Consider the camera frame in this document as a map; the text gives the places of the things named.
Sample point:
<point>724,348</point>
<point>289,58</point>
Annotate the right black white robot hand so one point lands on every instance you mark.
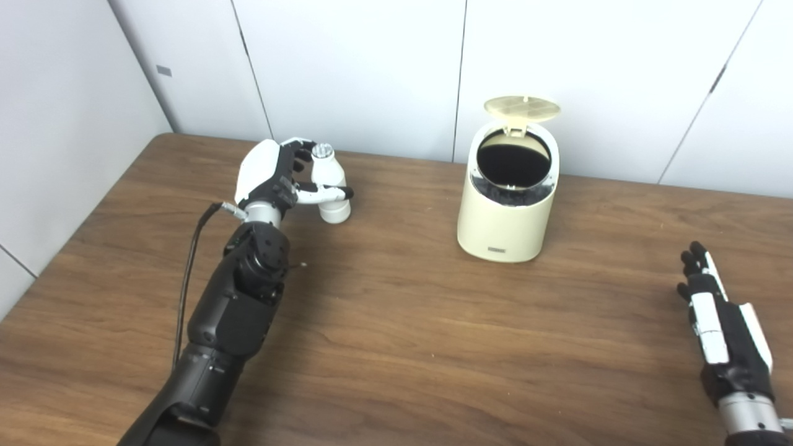
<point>737,341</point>

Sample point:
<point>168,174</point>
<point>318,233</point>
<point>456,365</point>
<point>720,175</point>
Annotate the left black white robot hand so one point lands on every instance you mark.
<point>260,170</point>

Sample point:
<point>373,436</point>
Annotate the small white plastic bottle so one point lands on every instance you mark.
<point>331,173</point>

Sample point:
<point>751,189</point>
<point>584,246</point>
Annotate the cream-colored bin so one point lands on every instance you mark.
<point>505,226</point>

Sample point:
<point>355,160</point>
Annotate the round cream bin lid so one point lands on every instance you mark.
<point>522,108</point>

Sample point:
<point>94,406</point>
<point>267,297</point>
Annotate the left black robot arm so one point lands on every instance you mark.
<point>238,310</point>

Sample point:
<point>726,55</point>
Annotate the black bin liner bag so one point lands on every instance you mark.
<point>514,164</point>

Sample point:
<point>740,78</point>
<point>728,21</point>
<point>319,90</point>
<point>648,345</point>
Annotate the small gray wall label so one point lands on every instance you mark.
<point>164,70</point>

